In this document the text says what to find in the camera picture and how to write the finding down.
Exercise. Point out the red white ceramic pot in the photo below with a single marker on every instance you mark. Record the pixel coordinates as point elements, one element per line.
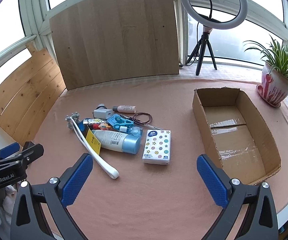
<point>274,86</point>

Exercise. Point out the white massager with grey balls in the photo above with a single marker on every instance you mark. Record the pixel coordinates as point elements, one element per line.
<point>109,170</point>

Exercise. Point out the pine slatted board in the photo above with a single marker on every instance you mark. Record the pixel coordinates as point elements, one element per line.
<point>28,94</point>

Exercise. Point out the patterned tissue pack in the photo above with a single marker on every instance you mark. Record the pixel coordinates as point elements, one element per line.
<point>157,147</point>

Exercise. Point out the black gel pen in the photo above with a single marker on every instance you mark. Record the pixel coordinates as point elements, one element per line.
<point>138,122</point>

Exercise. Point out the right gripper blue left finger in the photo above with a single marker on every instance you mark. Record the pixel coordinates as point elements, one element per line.
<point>73,179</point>

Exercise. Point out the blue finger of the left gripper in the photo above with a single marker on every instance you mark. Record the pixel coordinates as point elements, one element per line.
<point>32,150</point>
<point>9,150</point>

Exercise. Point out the white usb charger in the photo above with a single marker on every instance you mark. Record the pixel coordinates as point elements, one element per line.
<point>102,112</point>

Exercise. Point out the cartoon doll keychain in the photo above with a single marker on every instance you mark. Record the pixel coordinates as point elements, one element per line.
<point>102,126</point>

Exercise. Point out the light wooden board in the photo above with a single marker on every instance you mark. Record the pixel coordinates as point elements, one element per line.
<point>105,40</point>

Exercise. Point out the spider plant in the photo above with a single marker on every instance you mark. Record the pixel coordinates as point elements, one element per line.
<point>275,55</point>

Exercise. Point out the blue phone stand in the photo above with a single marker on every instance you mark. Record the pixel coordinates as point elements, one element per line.
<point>114,121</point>

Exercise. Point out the small pink bottle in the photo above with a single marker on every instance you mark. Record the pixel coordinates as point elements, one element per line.
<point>124,109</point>

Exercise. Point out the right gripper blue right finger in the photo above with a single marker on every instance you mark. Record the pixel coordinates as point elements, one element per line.
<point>215,179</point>

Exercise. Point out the brown cardboard box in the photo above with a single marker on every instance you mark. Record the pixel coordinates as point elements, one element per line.
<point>235,136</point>

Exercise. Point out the black tripod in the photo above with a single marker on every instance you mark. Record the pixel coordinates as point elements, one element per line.
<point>199,50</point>

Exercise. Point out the white blue lotion tube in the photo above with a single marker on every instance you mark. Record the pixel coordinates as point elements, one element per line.
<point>117,141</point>

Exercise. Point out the clear blue spray bottle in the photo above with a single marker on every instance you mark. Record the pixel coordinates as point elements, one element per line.
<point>135,130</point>

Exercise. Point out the blue mini fan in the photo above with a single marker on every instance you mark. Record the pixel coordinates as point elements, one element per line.
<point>122,122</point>

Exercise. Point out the patterned lighter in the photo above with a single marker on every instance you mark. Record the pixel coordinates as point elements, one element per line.
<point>92,121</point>

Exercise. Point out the white ring light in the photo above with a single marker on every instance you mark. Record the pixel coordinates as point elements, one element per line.
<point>239,18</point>

